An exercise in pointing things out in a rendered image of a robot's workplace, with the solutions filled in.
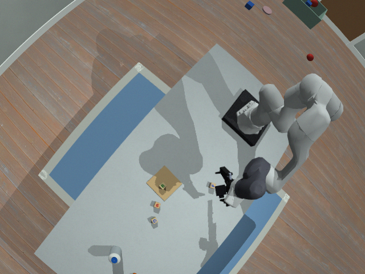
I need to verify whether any tan flat mat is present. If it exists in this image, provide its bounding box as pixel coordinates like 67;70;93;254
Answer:
147;166;182;201

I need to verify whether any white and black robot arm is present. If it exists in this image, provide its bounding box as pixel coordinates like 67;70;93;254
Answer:
224;74;343;208

